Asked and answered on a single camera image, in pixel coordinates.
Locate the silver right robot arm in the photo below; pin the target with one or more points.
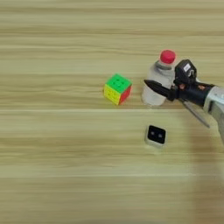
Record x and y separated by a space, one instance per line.
217 100

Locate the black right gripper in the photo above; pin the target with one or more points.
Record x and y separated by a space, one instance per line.
192 92

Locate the small black and white box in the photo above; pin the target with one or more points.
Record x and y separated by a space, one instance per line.
156 135

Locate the clear bottle with red cap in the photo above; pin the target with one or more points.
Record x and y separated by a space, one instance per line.
159 75

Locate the multicoloured puzzle cube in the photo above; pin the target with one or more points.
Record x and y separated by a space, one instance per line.
117 88

